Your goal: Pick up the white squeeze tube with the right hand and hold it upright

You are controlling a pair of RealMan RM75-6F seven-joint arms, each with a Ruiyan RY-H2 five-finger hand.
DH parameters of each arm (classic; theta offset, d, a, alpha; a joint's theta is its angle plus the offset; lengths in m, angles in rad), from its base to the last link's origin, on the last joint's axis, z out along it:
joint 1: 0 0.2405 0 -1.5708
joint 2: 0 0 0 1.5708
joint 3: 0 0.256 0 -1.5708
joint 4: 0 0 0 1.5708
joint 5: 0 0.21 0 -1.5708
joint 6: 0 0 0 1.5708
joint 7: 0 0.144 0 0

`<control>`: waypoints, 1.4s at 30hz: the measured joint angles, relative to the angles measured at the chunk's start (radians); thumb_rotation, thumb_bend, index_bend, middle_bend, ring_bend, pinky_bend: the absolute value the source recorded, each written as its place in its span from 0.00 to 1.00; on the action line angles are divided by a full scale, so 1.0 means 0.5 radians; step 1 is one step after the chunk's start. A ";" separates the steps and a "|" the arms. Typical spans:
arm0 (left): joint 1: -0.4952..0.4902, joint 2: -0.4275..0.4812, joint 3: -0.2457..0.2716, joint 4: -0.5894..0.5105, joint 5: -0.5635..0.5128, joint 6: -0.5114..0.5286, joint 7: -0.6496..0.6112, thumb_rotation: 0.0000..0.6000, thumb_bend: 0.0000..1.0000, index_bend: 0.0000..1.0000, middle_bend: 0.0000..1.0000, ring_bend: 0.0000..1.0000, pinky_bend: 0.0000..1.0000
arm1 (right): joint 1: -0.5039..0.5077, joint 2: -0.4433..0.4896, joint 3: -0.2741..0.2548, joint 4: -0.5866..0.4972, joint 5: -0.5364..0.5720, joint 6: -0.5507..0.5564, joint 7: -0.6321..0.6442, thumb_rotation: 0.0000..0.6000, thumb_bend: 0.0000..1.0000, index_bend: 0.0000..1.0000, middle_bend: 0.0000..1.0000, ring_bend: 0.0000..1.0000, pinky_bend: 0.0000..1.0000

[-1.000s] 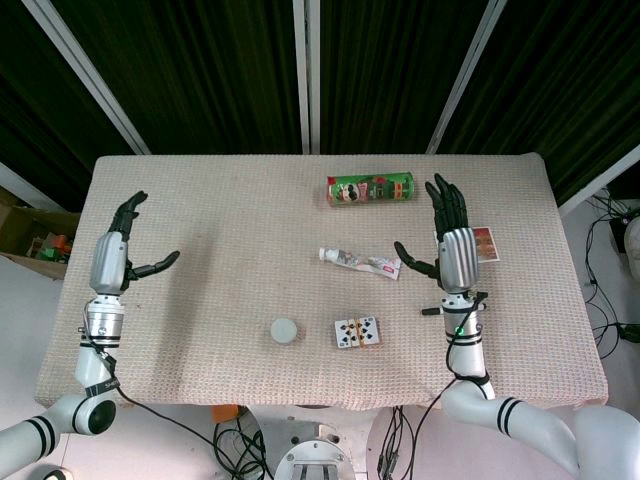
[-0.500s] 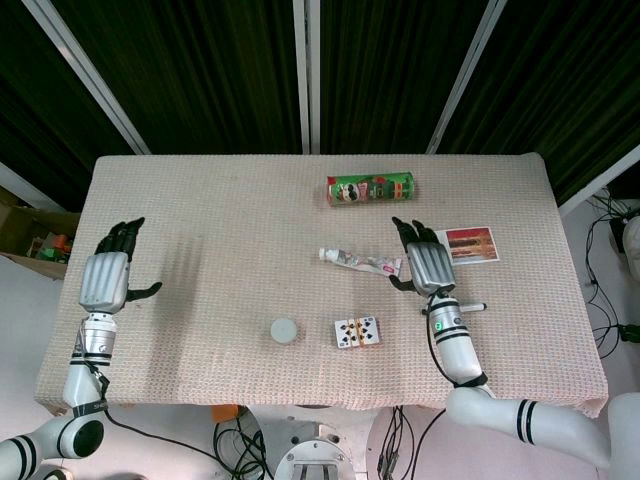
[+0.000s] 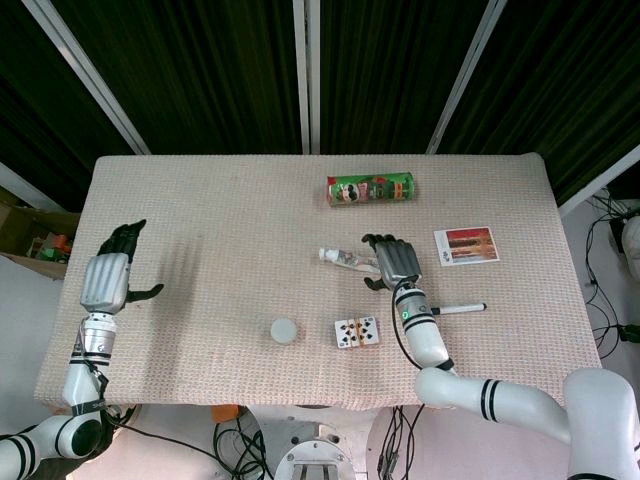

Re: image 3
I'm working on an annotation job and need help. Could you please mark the red landscape photo card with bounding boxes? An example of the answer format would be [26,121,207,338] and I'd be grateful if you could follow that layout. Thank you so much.
[433,226,501,268]

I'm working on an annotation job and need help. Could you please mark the green chips can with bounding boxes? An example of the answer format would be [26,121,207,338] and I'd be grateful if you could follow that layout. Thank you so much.
[326,171,418,207]

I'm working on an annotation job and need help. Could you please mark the black floor cables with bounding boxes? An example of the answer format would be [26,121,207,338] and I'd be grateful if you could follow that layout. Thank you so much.
[107,407,276,480]

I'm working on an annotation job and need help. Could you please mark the beige woven tablecloth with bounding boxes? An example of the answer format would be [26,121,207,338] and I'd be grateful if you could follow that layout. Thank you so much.
[33,153,610,414]

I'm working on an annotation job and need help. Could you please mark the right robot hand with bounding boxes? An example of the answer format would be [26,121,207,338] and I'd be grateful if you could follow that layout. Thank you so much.
[360,232,424,293]

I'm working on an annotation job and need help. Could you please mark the playing card stack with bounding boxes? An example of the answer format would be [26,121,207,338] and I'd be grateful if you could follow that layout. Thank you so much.
[334,316,381,350]

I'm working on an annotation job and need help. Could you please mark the white frame post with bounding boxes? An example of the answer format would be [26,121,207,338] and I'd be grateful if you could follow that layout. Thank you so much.
[291,0,322,155]
[557,145,640,219]
[0,160,56,211]
[20,0,152,156]
[425,0,508,155]

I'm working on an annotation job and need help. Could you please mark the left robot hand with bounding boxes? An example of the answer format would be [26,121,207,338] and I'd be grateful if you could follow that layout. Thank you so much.
[79,218,165,316]

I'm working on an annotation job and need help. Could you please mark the cardboard box with items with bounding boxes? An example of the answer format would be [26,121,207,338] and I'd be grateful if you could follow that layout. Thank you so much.
[0,185,81,280]

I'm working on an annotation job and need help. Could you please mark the black cables bundle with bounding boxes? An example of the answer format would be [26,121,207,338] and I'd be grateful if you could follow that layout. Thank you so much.
[582,187,640,359]

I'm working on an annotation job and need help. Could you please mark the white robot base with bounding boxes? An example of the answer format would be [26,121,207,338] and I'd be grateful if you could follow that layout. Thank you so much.
[244,404,396,480]

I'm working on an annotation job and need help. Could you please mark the black white marker pen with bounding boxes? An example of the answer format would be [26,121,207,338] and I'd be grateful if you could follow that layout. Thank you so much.
[429,302,489,316]

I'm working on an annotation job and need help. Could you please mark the white round lid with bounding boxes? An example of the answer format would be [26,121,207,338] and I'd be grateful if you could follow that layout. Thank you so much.
[270,317,299,345]

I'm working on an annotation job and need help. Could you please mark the dark green curtain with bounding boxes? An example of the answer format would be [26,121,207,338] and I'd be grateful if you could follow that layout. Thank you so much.
[0,0,640,214]

